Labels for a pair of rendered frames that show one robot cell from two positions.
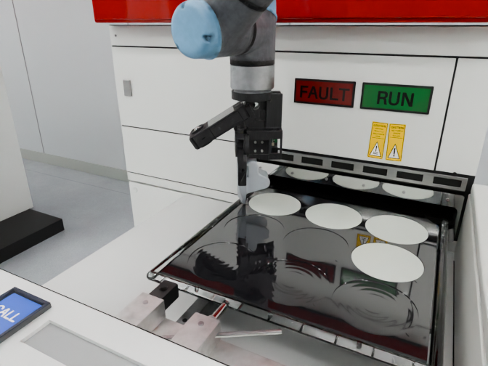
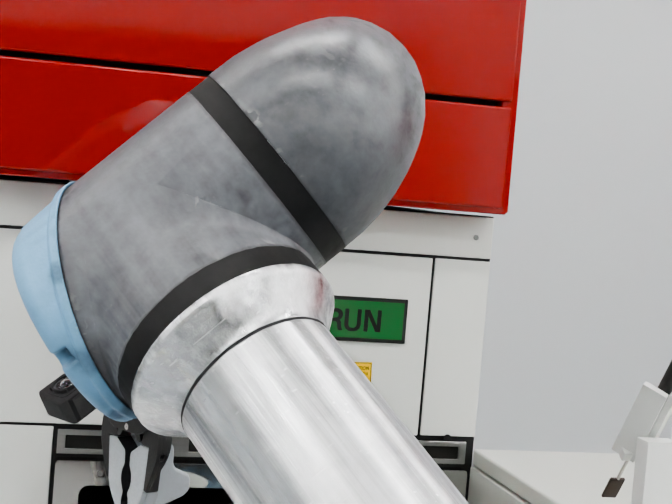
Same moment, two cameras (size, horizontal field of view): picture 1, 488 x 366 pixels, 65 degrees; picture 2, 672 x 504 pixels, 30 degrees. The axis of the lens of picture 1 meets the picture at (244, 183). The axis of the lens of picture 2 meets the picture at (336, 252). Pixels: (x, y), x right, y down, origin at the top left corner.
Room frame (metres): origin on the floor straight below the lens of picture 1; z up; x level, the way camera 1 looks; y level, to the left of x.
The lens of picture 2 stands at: (-0.30, 0.63, 1.24)
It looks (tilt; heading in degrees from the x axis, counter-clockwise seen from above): 3 degrees down; 319
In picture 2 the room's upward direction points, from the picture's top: 5 degrees clockwise
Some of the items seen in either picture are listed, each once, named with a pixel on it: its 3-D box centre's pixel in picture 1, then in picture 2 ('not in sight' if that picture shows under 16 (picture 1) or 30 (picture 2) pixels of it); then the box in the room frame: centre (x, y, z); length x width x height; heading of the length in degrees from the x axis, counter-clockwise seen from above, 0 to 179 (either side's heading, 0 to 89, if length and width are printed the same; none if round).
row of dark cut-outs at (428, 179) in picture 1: (342, 165); (269, 446); (0.73, -0.20, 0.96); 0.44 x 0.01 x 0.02; 63
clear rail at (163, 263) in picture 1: (216, 221); not in sight; (0.61, 0.05, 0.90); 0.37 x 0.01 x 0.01; 153
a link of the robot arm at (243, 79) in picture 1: (252, 78); not in sight; (0.67, -0.01, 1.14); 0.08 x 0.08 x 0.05
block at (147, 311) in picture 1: (132, 324); not in sight; (0.35, 0.13, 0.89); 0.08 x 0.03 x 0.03; 153
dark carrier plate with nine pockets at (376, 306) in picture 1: (315, 245); not in sight; (0.53, -0.11, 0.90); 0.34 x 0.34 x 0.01; 63
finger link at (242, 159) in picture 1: (242, 160); (149, 442); (0.65, 0.00, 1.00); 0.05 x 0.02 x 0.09; 3
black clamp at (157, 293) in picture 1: (163, 294); not in sight; (0.41, 0.10, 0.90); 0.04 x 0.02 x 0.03; 153
